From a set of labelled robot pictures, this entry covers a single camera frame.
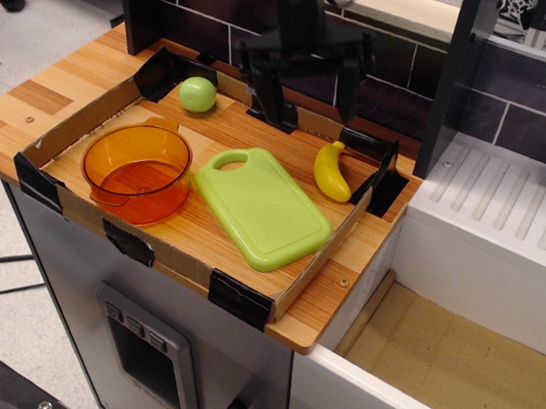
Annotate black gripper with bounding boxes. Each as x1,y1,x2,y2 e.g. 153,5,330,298
235,0,375,126

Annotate yellow toy banana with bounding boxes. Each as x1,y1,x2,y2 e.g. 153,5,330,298
313,141,351,203

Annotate cardboard fence with black tape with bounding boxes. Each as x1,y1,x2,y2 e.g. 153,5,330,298
15,48,418,346

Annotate orange transparent plastic pot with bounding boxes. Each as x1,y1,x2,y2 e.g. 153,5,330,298
81,117,193,226

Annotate green toy apple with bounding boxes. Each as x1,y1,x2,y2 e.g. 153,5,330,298
178,77,217,113

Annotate green plastic cutting board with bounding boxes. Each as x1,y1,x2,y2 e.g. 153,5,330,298
195,147,333,272

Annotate white toy sink unit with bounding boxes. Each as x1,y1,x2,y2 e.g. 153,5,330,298
289,135,546,409

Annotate grey toy oven front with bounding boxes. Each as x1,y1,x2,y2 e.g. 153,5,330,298
6,186,293,409

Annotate dark vertical post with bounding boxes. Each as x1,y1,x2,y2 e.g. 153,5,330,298
413,0,501,178

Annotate black floor cable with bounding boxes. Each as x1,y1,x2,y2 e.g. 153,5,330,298
0,252,47,302

